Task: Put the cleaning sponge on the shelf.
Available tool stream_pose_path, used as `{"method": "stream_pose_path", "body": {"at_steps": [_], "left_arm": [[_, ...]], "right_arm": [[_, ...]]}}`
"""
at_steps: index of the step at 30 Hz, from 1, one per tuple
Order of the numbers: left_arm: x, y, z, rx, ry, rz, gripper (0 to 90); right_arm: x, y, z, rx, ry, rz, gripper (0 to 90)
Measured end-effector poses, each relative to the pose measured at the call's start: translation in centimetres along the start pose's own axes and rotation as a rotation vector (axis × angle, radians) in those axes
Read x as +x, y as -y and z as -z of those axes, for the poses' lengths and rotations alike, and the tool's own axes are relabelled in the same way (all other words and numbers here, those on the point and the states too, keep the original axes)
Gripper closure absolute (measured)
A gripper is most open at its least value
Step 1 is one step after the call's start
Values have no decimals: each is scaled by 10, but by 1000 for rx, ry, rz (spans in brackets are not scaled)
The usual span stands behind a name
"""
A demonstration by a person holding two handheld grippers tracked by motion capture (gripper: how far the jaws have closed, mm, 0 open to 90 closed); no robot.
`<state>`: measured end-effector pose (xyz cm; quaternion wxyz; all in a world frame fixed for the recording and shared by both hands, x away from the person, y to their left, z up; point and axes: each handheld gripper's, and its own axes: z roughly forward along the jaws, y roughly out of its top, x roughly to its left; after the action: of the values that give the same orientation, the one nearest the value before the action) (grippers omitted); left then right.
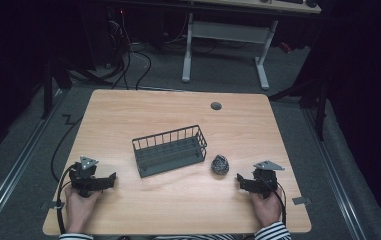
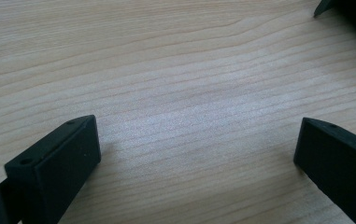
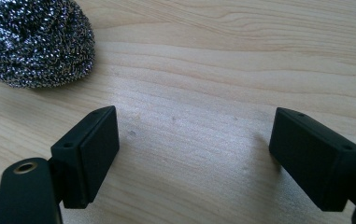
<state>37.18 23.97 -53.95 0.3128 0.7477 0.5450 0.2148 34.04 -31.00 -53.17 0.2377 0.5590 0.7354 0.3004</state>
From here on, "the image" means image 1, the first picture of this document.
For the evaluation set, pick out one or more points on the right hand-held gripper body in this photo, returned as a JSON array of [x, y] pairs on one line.
[[262, 181]]

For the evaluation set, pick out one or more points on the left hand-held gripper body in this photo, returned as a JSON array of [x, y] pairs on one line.
[[85, 181]]

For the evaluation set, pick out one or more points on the person's right hand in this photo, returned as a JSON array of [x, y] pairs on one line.
[[266, 210]]

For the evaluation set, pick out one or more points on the person's left hand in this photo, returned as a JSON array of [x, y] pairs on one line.
[[78, 210]]

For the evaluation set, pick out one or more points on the speckled black white ball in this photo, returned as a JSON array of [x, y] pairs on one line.
[[220, 165]]

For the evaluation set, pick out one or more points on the grey tape piece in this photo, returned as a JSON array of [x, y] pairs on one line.
[[301, 200]]

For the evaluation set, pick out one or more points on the person's striped shirt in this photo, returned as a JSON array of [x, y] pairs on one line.
[[191, 237]]

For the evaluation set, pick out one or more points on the black metal stand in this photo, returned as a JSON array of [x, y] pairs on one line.
[[56, 83], [314, 100]]

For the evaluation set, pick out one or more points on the metal floor rail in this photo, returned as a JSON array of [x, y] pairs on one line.
[[9, 173], [336, 173]]

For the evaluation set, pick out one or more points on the white frame wooden desk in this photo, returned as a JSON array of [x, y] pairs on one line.
[[228, 31]]

